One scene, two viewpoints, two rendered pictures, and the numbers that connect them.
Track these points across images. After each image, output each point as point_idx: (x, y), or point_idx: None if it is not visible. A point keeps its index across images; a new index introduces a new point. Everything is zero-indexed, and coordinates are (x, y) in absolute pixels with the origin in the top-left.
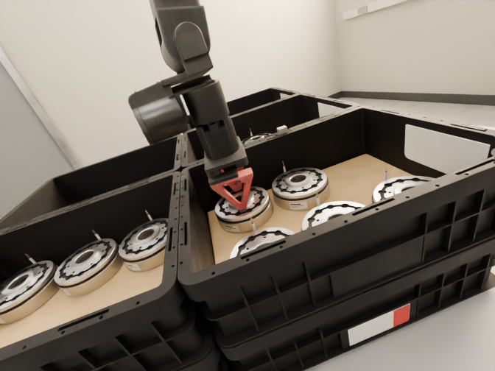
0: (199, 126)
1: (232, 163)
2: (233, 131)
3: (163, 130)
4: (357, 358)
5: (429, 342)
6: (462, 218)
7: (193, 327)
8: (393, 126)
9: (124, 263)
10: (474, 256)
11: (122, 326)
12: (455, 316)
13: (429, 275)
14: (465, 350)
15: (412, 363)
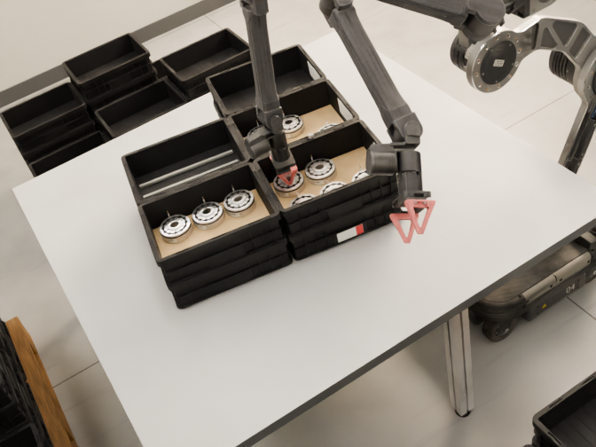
0: (273, 148)
1: (288, 165)
2: (288, 148)
3: (262, 153)
4: (341, 247)
5: (370, 239)
6: (374, 190)
7: (280, 229)
8: (370, 139)
9: (225, 215)
10: (384, 204)
11: (265, 223)
12: (383, 231)
13: (366, 211)
14: (380, 240)
15: (361, 246)
